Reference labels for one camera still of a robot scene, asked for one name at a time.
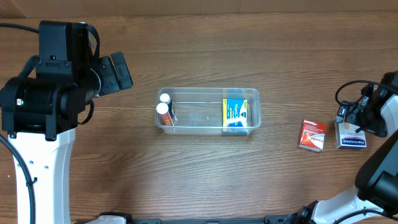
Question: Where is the white blue plaster box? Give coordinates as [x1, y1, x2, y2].
[335, 121, 367, 149]

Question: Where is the black tube white cap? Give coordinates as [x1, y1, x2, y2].
[159, 93, 175, 118]

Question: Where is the red white medicine box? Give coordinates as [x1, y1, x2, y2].
[298, 119, 326, 152]

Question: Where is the orange tube white cap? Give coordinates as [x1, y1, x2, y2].
[156, 103, 174, 126]

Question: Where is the clear plastic container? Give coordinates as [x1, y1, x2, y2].
[155, 87, 262, 135]

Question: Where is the blue yellow medicine box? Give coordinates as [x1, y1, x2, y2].
[223, 98, 248, 127]

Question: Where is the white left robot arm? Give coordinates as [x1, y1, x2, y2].
[1, 52, 132, 223]

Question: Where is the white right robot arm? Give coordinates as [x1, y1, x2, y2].
[294, 72, 397, 223]

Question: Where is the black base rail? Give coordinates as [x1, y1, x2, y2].
[102, 212, 312, 224]

